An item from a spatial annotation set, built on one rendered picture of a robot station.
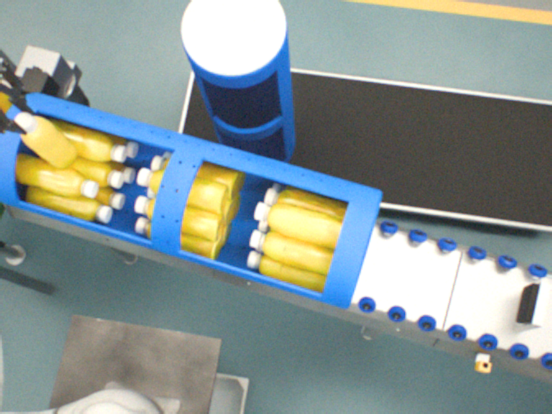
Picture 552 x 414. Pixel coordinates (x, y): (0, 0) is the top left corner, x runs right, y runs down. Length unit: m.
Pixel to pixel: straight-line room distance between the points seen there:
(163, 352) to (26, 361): 1.26
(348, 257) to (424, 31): 1.76
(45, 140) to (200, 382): 0.65
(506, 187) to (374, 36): 0.87
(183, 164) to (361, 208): 0.40
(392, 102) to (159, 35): 1.06
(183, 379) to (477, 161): 1.51
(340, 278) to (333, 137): 1.27
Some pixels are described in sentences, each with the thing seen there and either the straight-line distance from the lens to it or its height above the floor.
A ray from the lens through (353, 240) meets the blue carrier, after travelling 1.43.
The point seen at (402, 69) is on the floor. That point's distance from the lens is 2.96.
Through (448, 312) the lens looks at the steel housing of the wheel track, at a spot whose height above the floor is 0.93.
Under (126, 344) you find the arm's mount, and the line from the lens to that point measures 1.68.
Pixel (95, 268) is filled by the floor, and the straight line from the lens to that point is 2.81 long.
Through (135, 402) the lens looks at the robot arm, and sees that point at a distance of 1.44.
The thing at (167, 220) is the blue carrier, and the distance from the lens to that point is 1.50.
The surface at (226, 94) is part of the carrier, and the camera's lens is 2.47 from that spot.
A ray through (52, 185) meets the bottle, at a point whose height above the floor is 1.14.
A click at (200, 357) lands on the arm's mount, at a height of 1.01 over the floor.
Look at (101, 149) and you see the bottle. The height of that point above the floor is 1.13.
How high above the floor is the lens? 2.63
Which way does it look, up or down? 75 degrees down
